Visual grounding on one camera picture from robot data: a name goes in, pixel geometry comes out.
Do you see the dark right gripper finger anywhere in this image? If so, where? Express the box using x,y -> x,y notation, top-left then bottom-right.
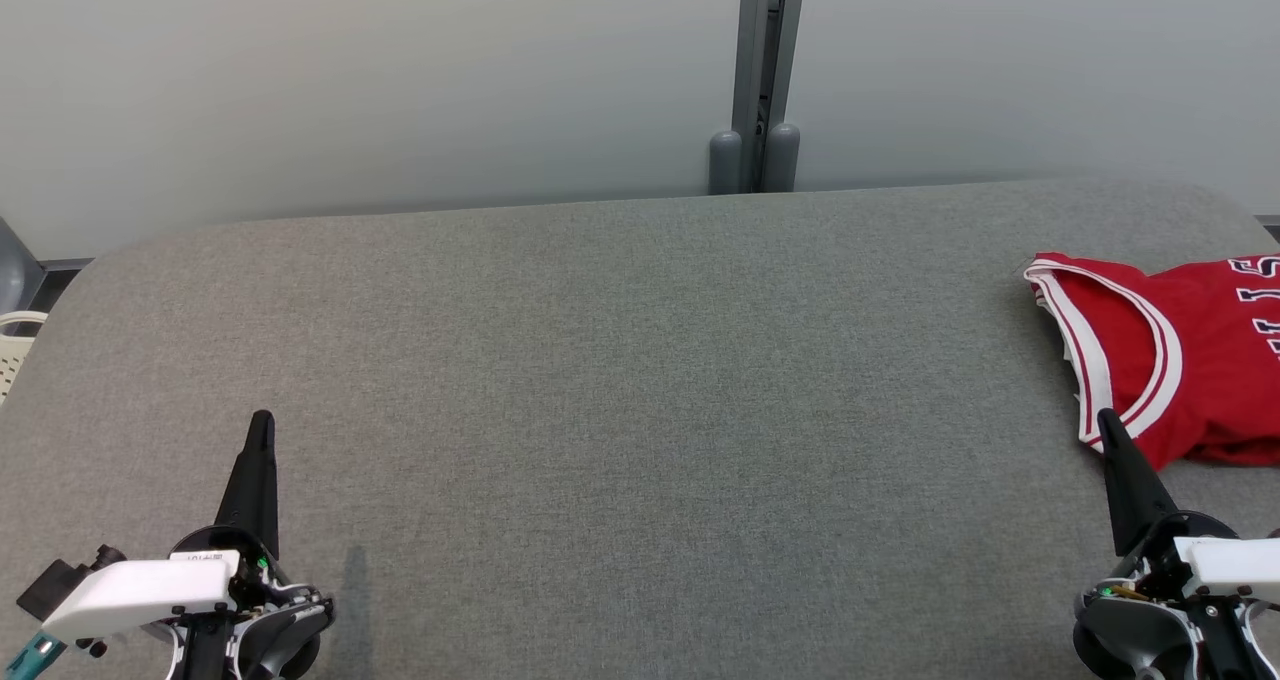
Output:
1097,408 -> 1181,556

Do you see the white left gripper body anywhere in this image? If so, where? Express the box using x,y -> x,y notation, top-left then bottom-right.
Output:
40,526 -> 333,646

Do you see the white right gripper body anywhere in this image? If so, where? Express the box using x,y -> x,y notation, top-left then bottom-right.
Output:
1080,512 -> 1280,611

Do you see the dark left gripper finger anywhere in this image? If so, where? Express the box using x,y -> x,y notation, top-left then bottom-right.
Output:
214,410 -> 281,559

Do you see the red basketball jersey white trim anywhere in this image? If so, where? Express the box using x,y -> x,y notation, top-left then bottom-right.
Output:
1024,251 -> 1280,471

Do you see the white plastic laundry basket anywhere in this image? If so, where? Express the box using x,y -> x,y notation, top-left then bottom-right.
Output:
0,311 -> 48,403

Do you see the left cable with teal connector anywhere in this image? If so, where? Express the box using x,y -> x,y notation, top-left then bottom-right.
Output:
0,632 -> 66,680

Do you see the grey metal partition post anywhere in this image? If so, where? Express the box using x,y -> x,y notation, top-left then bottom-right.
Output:
732,0 -> 809,193
0,217 -> 46,309

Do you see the grey cylindrical post foot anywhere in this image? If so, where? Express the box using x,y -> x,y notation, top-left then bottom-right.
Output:
763,122 -> 802,193

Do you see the grey wall post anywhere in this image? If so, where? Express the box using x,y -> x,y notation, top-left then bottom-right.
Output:
708,129 -> 745,196

